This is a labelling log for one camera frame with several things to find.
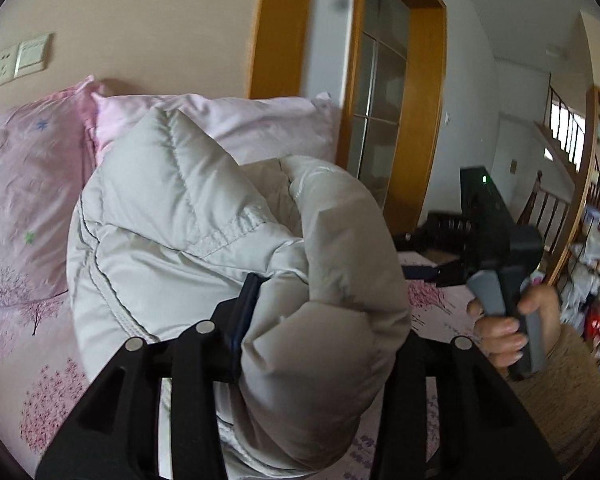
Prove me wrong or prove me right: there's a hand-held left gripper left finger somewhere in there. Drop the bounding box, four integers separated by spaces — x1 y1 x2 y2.
34 273 262 480

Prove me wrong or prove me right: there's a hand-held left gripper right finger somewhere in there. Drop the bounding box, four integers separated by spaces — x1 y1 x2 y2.
370 334 563 480

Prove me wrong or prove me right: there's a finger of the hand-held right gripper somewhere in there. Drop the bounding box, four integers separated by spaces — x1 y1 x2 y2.
401 259 476 289
405 211 476 257

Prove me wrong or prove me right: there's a beige puffer jacket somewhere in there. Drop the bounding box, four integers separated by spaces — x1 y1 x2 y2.
66 105 413 476

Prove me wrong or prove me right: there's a person's right forearm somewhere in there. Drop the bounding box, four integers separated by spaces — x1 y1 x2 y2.
500 322 600 480

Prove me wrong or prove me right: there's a person's right hand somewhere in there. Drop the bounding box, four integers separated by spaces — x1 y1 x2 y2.
466 284 562 378

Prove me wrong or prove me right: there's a dark wooden stair railing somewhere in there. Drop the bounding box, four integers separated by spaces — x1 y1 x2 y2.
517 72 595 257

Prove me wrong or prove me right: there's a pink floral bed sheet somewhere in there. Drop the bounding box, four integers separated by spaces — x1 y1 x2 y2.
0 250 483 480

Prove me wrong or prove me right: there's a cluttered shelf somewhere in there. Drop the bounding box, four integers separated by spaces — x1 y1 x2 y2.
555 160 600 378

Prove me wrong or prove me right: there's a glass pane door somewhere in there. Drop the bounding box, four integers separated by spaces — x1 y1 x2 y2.
337 0 412 211

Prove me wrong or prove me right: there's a pink floral pillow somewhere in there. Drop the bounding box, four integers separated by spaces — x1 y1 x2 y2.
91 91 342 172
0 76 99 312

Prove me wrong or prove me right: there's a wooden framed glass door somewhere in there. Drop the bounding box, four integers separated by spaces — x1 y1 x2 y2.
247 0 449 235

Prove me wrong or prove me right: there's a curved wooden doorway frame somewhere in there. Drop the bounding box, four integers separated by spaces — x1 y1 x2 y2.
547 85 600 288

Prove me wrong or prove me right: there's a white wall socket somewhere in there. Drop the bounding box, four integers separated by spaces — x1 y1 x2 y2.
0 46 19 90

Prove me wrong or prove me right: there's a white light switch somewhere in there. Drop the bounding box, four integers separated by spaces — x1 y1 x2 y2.
15 33 54 78

